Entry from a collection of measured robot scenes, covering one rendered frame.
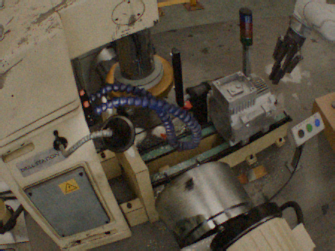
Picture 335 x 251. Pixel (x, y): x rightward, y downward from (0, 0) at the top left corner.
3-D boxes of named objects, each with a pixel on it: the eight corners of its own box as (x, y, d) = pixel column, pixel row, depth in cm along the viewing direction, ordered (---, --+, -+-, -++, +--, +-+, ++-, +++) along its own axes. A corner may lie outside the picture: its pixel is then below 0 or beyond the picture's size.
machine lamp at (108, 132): (69, 190, 78) (51, 156, 68) (55, 151, 85) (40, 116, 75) (144, 160, 82) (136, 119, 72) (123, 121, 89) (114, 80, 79)
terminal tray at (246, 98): (229, 118, 129) (229, 103, 123) (211, 96, 135) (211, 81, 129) (256, 104, 132) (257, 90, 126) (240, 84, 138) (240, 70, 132)
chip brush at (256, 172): (220, 193, 142) (220, 193, 142) (217, 184, 145) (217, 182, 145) (268, 174, 145) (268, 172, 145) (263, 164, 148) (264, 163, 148)
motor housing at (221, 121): (232, 155, 138) (236, 119, 123) (206, 118, 149) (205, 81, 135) (274, 131, 143) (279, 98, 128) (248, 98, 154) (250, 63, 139)
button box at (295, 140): (292, 149, 127) (297, 146, 122) (286, 131, 128) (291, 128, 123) (320, 131, 130) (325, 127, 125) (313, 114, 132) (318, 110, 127)
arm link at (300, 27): (305, 24, 104) (299, 36, 107) (317, 31, 109) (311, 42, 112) (289, 10, 109) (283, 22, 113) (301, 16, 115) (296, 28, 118)
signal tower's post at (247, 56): (244, 85, 175) (244, 16, 143) (235, 75, 180) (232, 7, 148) (256, 81, 177) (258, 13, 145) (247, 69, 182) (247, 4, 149)
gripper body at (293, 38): (285, 22, 113) (275, 41, 118) (300, 36, 108) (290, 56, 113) (295, 27, 117) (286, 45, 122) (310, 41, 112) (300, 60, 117)
